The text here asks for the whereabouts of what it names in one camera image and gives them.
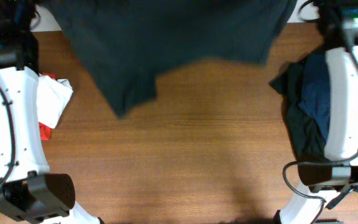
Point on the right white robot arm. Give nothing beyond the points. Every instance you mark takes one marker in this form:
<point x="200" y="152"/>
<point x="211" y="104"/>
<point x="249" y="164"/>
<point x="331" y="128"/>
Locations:
<point x="323" y="184"/>

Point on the white folded t-shirt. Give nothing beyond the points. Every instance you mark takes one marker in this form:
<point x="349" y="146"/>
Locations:
<point x="52" y="98"/>

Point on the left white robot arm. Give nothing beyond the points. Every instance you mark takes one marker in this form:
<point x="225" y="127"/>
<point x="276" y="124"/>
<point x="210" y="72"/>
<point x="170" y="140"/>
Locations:
<point x="28" y="190"/>

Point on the black Nike t-shirt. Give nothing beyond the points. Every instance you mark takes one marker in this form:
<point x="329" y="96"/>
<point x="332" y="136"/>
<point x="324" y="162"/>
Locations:
<point x="125" y="45"/>

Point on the red folded t-shirt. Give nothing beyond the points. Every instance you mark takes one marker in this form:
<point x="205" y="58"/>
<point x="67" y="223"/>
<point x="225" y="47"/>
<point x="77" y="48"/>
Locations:
<point x="45" y="131"/>

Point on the dark green t-shirt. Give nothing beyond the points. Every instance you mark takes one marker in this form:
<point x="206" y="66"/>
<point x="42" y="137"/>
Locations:
<point x="306" y="139"/>

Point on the navy blue t-shirt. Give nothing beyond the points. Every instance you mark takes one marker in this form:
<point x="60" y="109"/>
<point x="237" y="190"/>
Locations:
<point x="316" y="92"/>

